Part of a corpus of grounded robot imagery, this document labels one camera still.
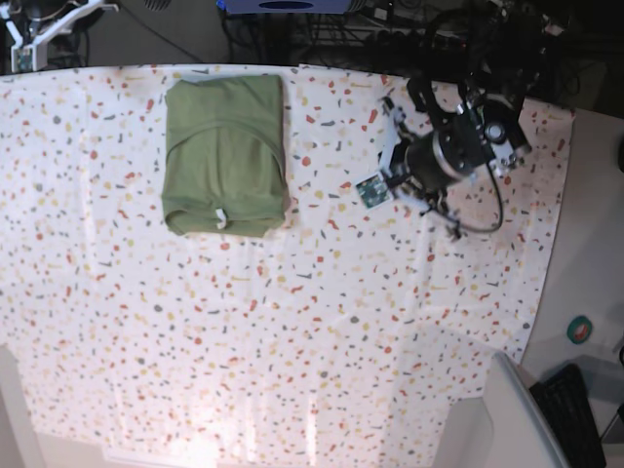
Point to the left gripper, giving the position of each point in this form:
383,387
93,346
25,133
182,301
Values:
436,161

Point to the green t-shirt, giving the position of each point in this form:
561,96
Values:
225,160

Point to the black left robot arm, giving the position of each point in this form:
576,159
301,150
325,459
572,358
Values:
505,47

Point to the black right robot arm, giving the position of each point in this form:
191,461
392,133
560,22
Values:
43,10

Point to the green tape roll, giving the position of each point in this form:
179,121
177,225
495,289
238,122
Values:
579,330

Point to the blue white box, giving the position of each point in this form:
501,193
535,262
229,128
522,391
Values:
333,7

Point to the black keyboard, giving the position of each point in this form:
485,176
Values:
563,401

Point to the terrazzo patterned tablecloth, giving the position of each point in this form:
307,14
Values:
340,340

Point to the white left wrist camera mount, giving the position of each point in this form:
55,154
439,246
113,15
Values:
378,188

